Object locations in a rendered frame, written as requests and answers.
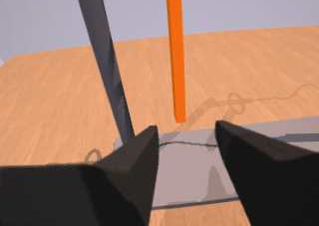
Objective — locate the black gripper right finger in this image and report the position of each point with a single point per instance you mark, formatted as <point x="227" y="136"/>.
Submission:
<point x="276" y="182"/>

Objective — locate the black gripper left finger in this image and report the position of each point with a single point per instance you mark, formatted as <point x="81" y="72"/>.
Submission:
<point x="117" y="190"/>

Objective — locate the grey ring with orange handle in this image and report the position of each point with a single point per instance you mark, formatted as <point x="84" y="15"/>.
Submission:
<point x="175" y="32"/>

